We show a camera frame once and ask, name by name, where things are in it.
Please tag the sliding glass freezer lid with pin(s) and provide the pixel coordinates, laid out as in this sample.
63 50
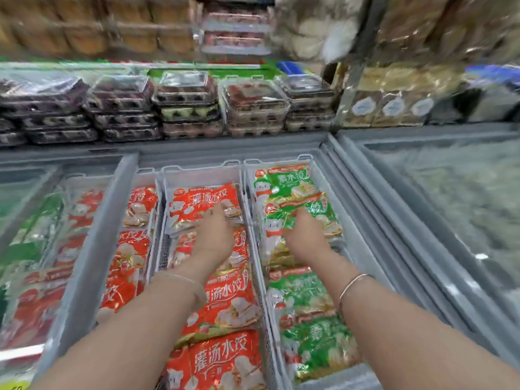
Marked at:
87 255

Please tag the person's left forearm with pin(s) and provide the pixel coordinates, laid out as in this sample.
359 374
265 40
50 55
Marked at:
138 333

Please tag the person's right fingers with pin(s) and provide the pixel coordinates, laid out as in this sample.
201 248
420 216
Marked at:
297 218

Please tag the person's left fingers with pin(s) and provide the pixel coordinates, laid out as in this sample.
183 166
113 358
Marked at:
222 209

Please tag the green shelf price strip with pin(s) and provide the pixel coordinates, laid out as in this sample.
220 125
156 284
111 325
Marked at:
122 66

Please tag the yellow price label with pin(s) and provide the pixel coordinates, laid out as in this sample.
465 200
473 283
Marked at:
14 385

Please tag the white plastic freezer basket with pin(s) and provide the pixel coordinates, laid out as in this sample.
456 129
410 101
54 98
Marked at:
152 180
252 166
203 174

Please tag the stack of red cake boxes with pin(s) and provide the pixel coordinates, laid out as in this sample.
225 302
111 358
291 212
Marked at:
235 32

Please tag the bag of white buns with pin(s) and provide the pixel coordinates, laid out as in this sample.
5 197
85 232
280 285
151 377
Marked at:
317 28

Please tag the person's right hand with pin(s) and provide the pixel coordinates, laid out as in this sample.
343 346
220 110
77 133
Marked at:
305 239

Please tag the dark green frozen packet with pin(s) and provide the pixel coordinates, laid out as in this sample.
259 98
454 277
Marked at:
28 239

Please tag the stack of orange pastry boxes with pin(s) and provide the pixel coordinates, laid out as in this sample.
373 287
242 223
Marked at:
97 28

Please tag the row of beige packaged snacks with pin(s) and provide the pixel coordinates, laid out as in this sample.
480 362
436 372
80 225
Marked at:
390 97

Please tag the grey metal shelf post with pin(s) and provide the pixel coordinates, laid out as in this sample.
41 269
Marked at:
357 68

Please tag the pile of brown snack bags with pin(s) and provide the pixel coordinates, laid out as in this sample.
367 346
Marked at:
451 24

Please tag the person's right forearm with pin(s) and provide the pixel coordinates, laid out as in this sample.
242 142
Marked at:
398 337

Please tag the row of clear pastry boxes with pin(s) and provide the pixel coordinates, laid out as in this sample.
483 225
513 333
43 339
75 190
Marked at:
187 103

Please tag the person's left hand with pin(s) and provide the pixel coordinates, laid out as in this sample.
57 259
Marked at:
214 239

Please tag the grey frosted chest freezer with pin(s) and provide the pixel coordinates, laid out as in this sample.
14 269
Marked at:
455 190

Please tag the red dumpling packet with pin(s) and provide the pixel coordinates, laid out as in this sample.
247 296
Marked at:
191 207

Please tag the blue packet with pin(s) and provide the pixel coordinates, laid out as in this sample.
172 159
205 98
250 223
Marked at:
493 73

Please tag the green dumpling packet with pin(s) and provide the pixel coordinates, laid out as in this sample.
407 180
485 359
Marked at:
321 217
302 290
321 347
284 181

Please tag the pile of red frozen packets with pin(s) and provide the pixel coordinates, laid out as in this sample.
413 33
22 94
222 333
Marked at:
229 298

